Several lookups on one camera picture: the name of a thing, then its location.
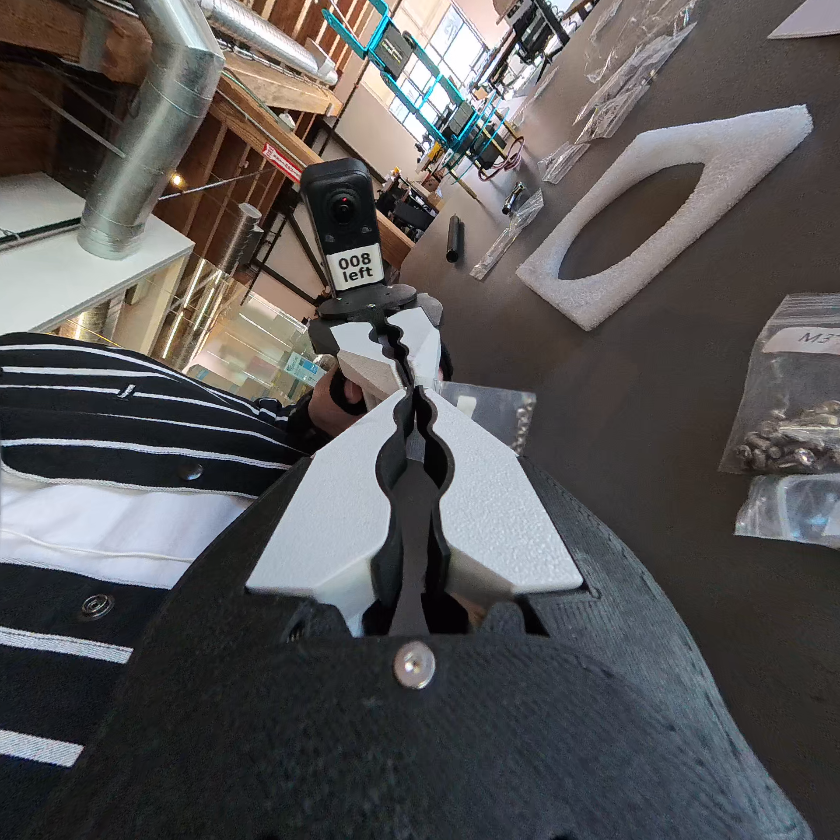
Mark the small clear hardware bag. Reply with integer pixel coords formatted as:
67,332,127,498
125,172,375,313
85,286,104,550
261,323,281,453
433,384,537,455

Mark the glass railing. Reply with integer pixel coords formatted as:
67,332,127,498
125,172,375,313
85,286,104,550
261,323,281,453
66,256,326,403

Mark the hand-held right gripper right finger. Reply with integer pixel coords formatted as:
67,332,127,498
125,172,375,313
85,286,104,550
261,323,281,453
415,386,585,619

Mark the white cabinet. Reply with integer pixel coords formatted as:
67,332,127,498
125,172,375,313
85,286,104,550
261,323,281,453
0,172,196,336

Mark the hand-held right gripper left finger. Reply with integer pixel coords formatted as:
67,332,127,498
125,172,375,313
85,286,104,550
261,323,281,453
245,386,421,639

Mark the crumpled clear screw bag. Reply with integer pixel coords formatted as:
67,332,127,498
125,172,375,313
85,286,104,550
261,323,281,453
735,474,840,550

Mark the wooden counter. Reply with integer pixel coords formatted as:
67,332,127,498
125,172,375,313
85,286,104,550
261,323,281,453
375,209,417,265

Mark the printed instruction manual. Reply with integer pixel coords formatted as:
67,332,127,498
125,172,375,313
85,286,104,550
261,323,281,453
768,0,840,40

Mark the labelled clear screw bag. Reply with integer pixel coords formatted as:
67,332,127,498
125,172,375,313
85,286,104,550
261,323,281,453
720,293,840,475

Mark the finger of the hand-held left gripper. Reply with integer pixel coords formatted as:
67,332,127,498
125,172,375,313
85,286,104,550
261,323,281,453
330,319,413,399
384,307,441,391

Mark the flexible silver duct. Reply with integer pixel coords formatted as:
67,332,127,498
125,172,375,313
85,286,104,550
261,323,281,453
200,0,340,86

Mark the person's striped jacket torso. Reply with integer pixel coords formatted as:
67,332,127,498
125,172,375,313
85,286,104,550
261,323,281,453
0,420,309,840

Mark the white foam frame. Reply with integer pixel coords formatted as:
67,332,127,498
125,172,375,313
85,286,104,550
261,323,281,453
516,105,813,331

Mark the small ribbed silver duct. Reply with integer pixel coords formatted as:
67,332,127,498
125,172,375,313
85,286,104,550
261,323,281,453
226,202,265,277

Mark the red and white sign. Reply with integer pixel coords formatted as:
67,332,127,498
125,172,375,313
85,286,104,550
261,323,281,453
262,140,303,177

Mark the large silver ventilation duct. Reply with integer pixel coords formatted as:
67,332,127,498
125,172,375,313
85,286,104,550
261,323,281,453
77,0,227,261

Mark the group of flat parts bags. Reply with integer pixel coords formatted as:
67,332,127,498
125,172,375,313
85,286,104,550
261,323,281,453
470,0,698,280

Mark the person's left hand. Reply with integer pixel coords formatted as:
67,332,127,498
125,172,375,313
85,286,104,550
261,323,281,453
307,375,370,439

